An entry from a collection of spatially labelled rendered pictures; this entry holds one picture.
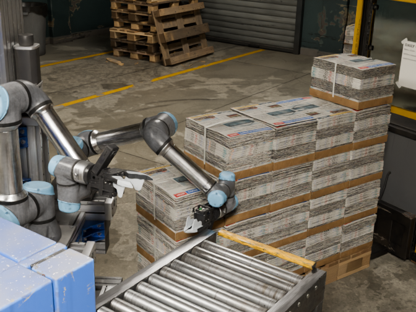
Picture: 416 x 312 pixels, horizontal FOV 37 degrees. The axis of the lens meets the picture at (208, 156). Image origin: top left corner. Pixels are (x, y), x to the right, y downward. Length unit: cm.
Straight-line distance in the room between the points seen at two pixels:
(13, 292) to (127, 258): 314
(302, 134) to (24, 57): 144
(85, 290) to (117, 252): 313
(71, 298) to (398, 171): 350
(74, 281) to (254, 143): 218
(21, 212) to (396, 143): 263
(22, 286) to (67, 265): 7
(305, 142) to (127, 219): 170
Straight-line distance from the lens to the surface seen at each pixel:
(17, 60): 255
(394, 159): 425
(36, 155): 261
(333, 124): 334
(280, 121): 316
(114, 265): 392
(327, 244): 367
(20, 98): 222
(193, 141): 315
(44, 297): 88
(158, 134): 267
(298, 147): 321
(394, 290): 388
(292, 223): 337
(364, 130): 356
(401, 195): 428
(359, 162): 361
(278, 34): 1047
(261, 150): 305
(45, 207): 242
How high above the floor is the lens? 201
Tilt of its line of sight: 21 degrees down
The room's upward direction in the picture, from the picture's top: 2 degrees clockwise
